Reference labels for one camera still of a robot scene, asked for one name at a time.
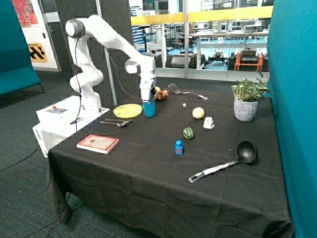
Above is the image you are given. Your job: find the blue toy block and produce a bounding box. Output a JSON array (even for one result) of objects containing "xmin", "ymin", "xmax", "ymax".
[{"xmin": 174, "ymin": 140, "xmax": 184, "ymax": 155}]

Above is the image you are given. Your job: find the black tablecloth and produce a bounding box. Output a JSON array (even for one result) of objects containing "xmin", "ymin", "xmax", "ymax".
[{"xmin": 45, "ymin": 92, "xmax": 294, "ymax": 238}]

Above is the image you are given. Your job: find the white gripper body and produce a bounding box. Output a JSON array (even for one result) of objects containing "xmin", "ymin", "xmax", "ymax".
[{"xmin": 140, "ymin": 78, "xmax": 156, "ymax": 101}]

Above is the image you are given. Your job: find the yellow black warning sign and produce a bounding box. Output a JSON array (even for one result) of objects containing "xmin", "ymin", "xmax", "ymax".
[{"xmin": 28, "ymin": 43, "xmax": 48, "ymax": 63}]

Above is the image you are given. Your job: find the silver metal spoon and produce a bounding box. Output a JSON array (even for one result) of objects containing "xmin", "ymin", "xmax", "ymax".
[{"xmin": 100, "ymin": 121, "xmax": 127, "ymax": 127}]

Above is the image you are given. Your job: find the green toy bell pepper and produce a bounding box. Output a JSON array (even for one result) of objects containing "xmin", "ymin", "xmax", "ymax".
[{"xmin": 183, "ymin": 127, "xmax": 194, "ymax": 140}]

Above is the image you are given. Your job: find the red book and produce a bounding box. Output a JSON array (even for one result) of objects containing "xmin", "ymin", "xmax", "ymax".
[{"xmin": 76, "ymin": 134, "xmax": 119, "ymax": 154}]

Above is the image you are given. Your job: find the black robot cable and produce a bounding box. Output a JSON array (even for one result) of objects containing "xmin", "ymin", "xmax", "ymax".
[{"xmin": 74, "ymin": 37, "xmax": 84, "ymax": 132}]

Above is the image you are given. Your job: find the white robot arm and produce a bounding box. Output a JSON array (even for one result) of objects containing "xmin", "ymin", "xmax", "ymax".
[{"xmin": 65, "ymin": 15, "xmax": 156, "ymax": 110}]

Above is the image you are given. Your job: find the yellow lemon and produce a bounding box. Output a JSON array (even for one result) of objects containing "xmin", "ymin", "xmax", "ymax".
[{"xmin": 192, "ymin": 107, "xmax": 205, "ymax": 119}]

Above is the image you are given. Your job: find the silver metal fork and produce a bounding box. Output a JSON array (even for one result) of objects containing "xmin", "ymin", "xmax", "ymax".
[{"xmin": 104, "ymin": 119, "xmax": 133, "ymax": 123}]

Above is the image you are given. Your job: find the brown teddy bear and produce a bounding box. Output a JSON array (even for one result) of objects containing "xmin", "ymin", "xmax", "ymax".
[{"xmin": 155, "ymin": 87, "xmax": 169, "ymax": 100}]

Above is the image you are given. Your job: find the teal sofa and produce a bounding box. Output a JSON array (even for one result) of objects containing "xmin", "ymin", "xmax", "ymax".
[{"xmin": 0, "ymin": 0, "xmax": 41, "ymax": 96}]

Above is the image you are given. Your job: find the black slotted spatula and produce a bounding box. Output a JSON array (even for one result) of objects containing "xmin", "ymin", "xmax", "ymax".
[{"xmin": 168, "ymin": 83, "xmax": 208, "ymax": 100}]

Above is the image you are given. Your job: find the white plastic figure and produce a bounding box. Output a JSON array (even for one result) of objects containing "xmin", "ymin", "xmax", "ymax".
[{"xmin": 203, "ymin": 117, "xmax": 214, "ymax": 129}]

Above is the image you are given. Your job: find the potted green plant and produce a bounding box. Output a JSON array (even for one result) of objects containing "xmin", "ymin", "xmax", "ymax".
[{"xmin": 231, "ymin": 72, "xmax": 273, "ymax": 122}]

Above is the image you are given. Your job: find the red wall poster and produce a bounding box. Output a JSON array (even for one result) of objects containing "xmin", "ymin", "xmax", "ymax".
[{"xmin": 12, "ymin": 0, "xmax": 39, "ymax": 28}]

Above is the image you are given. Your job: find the black ladle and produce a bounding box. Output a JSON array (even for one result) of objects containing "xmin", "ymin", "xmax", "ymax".
[{"xmin": 188, "ymin": 141, "xmax": 257, "ymax": 183}]

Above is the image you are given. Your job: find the white robot control box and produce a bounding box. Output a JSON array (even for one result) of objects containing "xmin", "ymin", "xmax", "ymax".
[{"xmin": 33, "ymin": 96, "xmax": 109, "ymax": 158}]

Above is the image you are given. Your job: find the blue plastic cup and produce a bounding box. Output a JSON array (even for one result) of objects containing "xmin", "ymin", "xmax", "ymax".
[{"xmin": 142, "ymin": 100, "xmax": 156, "ymax": 118}]

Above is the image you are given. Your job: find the yellow plastic plate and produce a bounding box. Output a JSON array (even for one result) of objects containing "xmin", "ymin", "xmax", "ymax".
[{"xmin": 113, "ymin": 104, "xmax": 143, "ymax": 119}]

